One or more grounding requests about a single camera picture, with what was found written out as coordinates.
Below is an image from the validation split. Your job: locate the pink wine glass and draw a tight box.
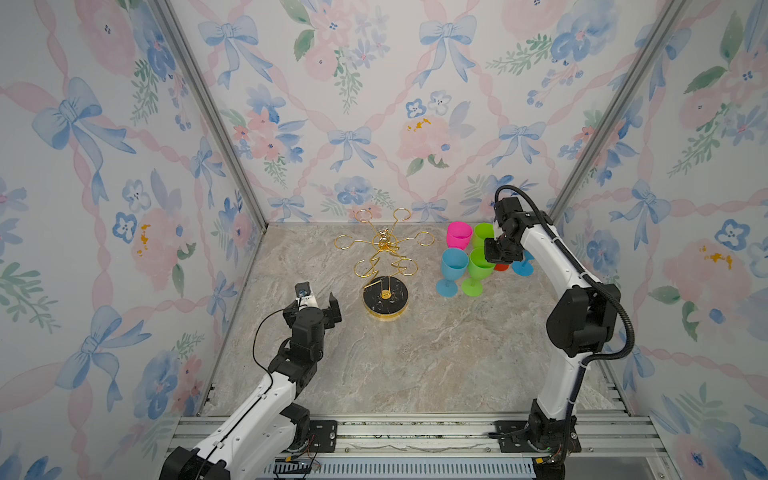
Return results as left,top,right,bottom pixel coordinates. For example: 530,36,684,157
446,221,474,250

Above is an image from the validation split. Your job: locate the green wine glass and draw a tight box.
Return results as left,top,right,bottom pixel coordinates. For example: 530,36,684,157
471,223,495,249
461,247,494,297

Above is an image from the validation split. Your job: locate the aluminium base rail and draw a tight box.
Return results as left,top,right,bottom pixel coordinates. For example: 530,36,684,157
167,410,667,480

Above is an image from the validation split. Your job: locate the gold wire glass rack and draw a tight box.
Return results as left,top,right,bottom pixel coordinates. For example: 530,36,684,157
333,208,435,322

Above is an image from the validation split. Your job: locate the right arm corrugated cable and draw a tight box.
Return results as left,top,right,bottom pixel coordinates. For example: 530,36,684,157
493,184,636,421

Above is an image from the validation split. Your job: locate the blue wine glass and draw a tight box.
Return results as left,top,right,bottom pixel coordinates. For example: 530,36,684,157
436,248,469,298
511,250,534,277

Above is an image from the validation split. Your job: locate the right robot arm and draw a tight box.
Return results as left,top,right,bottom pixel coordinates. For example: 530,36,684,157
484,196,620,463

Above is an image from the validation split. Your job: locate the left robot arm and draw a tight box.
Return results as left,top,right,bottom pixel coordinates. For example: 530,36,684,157
159,282,342,479

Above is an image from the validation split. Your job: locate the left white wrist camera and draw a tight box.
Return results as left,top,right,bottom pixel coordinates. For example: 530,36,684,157
294,282,318,310

